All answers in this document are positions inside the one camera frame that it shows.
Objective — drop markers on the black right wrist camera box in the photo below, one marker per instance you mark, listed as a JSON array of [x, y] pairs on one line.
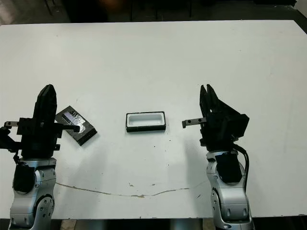
[[236, 127]]

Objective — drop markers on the black box lid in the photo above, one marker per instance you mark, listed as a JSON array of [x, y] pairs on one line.
[[86, 137]]

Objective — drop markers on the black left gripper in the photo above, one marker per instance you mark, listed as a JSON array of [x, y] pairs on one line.
[[38, 141]]

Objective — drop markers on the grey robot left leg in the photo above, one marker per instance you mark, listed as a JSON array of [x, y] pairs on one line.
[[91, 225]]

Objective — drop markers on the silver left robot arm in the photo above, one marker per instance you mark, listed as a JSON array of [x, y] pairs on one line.
[[31, 201]]

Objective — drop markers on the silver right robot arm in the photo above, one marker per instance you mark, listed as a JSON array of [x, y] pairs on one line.
[[230, 198]]

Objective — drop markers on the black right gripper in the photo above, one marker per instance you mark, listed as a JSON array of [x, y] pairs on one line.
[[214, 131]]

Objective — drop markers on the grey robot leg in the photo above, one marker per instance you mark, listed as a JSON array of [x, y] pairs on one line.
[[188, 225], [91, 225]]

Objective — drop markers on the black rectangular camera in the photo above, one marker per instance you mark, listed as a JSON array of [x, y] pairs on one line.
[[76, 121]]

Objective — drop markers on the grey robot right leg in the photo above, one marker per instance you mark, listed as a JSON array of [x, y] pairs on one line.
[[188, 225]]

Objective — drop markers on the black box with white insert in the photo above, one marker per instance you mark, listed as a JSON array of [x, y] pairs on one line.
[[144, 119]]

